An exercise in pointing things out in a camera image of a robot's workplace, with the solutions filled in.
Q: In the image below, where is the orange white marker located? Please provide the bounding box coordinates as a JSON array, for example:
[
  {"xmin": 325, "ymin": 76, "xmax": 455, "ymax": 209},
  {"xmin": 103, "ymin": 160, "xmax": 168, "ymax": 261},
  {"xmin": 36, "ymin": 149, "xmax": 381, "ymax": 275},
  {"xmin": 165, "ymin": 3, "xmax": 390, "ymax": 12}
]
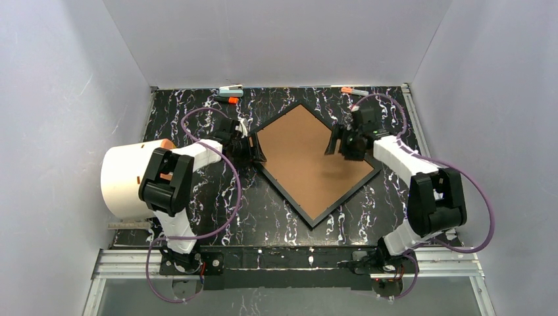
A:
[{"xmin": 341, "ymin": 87, "xmax": 369, "ymax": 97}]

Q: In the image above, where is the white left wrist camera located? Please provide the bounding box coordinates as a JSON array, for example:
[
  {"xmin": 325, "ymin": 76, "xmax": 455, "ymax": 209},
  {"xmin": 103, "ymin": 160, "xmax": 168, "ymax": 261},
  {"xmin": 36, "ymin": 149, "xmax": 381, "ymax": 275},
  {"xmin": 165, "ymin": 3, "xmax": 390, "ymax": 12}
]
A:
[{"xmin": 238, "ymin": 118, "xmax": 249, "ymax": 138}]

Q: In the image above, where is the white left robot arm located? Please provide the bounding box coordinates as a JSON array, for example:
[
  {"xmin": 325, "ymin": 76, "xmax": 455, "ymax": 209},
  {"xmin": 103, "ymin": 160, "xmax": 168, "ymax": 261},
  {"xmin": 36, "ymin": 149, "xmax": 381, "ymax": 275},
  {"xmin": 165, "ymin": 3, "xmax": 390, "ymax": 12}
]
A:
[{"xmin": 138, "ymin": 118, "xmax": 266, "ymax": 254}]

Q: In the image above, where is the white cylinder orange lid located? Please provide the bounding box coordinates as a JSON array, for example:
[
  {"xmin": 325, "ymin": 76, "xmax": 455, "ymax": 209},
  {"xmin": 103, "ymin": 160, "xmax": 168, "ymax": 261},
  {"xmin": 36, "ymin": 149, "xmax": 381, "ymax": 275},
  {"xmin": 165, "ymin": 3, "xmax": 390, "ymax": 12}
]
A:
[{"xmin": 100, "ymin": 139, "xmax": 176, "ymax": 221}]

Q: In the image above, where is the black picture frame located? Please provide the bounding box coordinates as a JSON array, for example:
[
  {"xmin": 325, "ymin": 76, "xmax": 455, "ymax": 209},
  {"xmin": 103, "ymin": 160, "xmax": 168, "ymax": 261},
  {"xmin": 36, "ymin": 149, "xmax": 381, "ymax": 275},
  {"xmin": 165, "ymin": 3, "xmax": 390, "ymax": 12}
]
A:
[{"xmin": 251, "ymin": 101, "xmax": 383, "ymax": 229}]

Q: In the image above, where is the aluminium rail frame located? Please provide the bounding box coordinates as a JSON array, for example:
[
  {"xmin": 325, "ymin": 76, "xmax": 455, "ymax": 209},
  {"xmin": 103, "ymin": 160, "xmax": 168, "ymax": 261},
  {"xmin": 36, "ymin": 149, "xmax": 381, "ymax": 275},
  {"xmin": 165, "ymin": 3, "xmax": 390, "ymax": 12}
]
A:
[{"xmin": 83, "ymin": 248, "xmax": 495, "ymax": 315}]

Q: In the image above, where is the brown backing board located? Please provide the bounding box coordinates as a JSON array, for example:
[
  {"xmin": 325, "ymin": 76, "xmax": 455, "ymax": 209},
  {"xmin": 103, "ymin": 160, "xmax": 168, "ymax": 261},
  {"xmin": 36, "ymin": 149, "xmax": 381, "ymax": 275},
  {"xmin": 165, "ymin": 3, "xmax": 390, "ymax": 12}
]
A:
[{"xmin": 256, "ymin": 105, "xmax": 376, "ymax": 222}]

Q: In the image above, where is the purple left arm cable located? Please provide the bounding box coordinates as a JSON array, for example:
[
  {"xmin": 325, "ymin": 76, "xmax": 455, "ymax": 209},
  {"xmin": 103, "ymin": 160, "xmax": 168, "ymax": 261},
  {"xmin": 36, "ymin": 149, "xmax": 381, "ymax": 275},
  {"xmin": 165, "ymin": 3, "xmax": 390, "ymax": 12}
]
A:
[{"xmin": 144, "ymin": 107, "xmax": 243, "ymax": 305}]

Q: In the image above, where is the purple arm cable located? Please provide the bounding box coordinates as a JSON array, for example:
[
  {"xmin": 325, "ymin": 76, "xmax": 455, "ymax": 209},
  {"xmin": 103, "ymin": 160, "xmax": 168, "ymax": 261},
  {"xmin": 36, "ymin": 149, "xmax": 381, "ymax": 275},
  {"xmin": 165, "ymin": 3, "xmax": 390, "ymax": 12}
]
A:
[
  {"xmin": 348, "ymin": 92, "xmax": 496, "ymax": 301},
  {"xmin": 144, "ymin": 107, "xmax": 243, "ymax": 305}
]

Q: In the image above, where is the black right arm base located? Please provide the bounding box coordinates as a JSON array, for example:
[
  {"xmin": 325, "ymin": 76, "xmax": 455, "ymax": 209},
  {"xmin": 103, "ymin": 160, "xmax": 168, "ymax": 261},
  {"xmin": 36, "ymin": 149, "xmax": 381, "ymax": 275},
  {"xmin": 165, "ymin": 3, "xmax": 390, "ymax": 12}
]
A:
[{"xmin": 336, "ymin": 244, "xmax": 420, "ymax": 275}]

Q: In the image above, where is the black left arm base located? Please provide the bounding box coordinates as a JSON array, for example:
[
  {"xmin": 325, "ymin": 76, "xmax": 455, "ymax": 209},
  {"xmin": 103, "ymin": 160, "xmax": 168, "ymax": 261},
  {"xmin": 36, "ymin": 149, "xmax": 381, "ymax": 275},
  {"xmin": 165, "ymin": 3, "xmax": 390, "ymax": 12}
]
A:
[{"xmin": 159, "ymin": 248, "xmax": 224, "ymax": 277}]

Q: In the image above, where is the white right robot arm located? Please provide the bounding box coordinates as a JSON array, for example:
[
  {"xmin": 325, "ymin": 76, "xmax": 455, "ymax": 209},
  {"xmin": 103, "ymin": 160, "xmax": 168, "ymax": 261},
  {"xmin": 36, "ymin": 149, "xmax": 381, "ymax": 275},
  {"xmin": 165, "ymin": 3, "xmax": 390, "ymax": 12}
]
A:
[{"xmin": 325, "ymin": 109, "xmax": 467, "ymax": 259}]

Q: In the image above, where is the wooden ruler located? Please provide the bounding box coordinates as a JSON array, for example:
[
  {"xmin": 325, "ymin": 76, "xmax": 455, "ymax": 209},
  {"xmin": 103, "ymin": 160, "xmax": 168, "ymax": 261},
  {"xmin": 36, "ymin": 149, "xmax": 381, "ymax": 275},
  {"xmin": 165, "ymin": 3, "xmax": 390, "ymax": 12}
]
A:
[{"xmin": 107, "ymin": 221, "xmax": 151, "ymax": 230}]

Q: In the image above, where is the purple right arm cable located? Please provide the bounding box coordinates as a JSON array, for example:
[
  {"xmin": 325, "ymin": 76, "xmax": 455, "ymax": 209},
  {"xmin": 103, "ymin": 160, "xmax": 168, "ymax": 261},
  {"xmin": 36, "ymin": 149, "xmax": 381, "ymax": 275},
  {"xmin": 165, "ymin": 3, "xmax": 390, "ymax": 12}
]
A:
[{"xmin": 348, "ymin": 92, "xmax": 496, "ymax": 301}]

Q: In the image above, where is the black orange marker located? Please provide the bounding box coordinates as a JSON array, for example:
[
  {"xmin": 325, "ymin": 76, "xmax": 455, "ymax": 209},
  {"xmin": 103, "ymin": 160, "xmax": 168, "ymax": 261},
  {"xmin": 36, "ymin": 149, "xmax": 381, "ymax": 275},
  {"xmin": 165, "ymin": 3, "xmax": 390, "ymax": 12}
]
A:
[{"xmin": 213, "ymin": 96, "xmax": 240, "ymax": 104}]

